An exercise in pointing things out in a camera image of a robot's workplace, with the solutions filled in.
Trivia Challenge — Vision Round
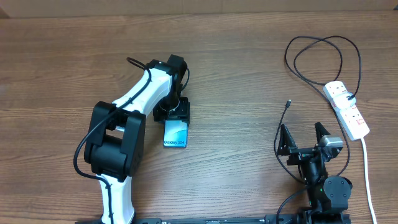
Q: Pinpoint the black USB charging cable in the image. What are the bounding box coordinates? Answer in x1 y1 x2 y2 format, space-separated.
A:
273 35 363 184

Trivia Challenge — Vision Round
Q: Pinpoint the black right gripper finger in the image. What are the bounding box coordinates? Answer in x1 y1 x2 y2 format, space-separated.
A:
314 122 330 146
277 124 297 156

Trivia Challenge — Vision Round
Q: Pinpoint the white power strip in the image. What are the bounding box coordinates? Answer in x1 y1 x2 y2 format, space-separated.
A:
323 81 370 141

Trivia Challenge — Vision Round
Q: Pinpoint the white charger adapter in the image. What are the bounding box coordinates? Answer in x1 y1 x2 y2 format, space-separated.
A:
332 92 356 111

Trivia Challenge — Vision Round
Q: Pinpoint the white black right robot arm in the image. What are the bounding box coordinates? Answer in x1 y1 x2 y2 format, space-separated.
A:
275 122 353 224

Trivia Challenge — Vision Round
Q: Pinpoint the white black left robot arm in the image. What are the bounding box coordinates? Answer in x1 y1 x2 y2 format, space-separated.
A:
73 55 190 223

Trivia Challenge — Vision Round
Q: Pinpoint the Samsung Galaxy smartphone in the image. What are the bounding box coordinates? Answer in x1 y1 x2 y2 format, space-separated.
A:
164 120 188 147

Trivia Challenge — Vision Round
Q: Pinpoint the white power strip cord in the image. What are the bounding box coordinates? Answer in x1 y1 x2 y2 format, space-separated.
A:
360 138 377 224

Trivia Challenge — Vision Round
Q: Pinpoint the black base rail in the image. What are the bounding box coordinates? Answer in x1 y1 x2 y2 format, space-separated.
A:
75 215 351 224

